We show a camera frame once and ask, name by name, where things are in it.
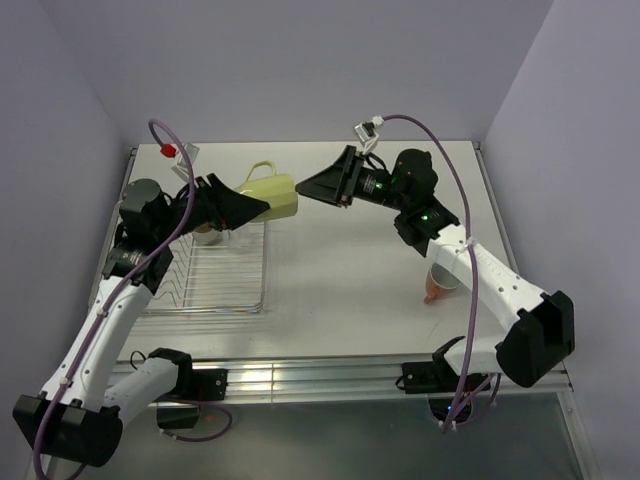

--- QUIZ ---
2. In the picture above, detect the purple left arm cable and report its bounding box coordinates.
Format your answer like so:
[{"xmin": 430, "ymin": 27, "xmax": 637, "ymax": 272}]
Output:
[{"xmin": 32, "ymin": 118, "xmax": 235, "ymax": 479}]

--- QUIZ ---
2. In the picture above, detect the brown and white paper cup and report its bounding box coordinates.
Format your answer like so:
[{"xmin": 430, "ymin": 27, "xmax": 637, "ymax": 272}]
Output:
[{"xmin": 192, "ymin": 225, "xmax": 223, "ymax": 246}]

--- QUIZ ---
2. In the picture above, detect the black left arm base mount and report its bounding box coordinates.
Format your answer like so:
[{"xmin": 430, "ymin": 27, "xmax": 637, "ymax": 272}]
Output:
[{"xmin": 155, "ymin": 368, "xmax": 233, "ymax": 437}]

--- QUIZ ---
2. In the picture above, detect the orange ceramic mug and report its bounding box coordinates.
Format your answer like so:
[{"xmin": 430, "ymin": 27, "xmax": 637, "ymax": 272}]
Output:
[{"xmin": 424, "ymin": 263, "xmax": 461, "ymax": 305}]

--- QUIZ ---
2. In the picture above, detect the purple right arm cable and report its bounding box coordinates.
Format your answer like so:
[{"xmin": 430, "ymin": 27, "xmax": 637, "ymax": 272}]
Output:
[{"xmin": 379, "ymin": 114, "xmax": 502, "ymax": 436}]

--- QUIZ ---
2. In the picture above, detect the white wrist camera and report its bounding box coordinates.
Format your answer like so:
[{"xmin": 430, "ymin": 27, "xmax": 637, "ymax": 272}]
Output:
[
  {"xmin": 160, "ymin": 143, "xmax": 200, "ymax": 181},
  {"xmin": 353, "ymin": 115, "xmax": 385, "ymax": 156}
]

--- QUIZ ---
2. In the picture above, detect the large clear glass tumbler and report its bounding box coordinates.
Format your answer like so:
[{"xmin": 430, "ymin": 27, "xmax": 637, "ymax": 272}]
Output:
[{"xmin": 228, "ymin": 222, "xmax": 264, "ymax": 254}]

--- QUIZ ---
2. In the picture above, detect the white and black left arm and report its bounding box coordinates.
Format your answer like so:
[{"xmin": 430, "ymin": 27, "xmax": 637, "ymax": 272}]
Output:
[{"xmin": 13, "ymin": 174, "xmax": 270, "ymax": 467}]

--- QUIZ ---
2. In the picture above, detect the yellow-green ceramic mug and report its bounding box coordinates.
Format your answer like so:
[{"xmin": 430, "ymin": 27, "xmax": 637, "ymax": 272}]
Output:
[{"xmin": 234, "ymin": 160, "xmax": 298, "ymax": 223}]

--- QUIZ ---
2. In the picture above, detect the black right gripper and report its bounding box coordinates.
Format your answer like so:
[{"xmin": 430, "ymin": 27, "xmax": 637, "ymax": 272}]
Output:
[{"xmin": 295, "ymin": 144, "xmax": 410, "ymax": 212}]

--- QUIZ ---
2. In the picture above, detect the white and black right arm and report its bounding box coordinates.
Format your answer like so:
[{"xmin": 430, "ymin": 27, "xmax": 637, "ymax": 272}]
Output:
[{"xmin": 296, "ymin": 146, "xmax": 575, "ymax": 390}]

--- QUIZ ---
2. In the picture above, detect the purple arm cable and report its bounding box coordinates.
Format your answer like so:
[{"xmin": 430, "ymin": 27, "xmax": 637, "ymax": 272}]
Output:
[
  {"xmin": 32, "ymin": 118, "xmax": 235, "ymax": 479},
  {"xmin": 379, "ymin": 114, "xmax": 502, "ymax": 436}
]

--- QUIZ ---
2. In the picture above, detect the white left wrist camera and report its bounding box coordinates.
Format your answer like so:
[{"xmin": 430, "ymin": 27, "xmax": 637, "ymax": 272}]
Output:
[{"xmin": 160, "ymin": 143, "xmax": 200, "ymax": 181}]

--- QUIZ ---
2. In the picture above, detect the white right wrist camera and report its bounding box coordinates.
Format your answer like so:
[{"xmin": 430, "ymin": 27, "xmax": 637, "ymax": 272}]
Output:
[{"xmin": 353, "ymin": 115, "xmax": 385, "ymax": 156}]

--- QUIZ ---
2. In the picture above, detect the metal wire dish rack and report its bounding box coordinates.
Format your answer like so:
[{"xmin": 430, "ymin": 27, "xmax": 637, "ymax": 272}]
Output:
[{"xmin": 141, "ymin": 222, "xmax": 268, "ymax": 317}]

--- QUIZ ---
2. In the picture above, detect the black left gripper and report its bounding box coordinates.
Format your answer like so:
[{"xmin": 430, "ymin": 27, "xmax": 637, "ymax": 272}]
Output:
[{"xmin": 153, "ymin": 172, "xmax": 268, "ymax": 244}]

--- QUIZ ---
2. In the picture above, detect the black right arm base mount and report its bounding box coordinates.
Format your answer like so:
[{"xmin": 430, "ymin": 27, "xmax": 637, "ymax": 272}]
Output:
[{"xmin": 395, "ymin": 360, "xmax": 488, "ymax": 422}]

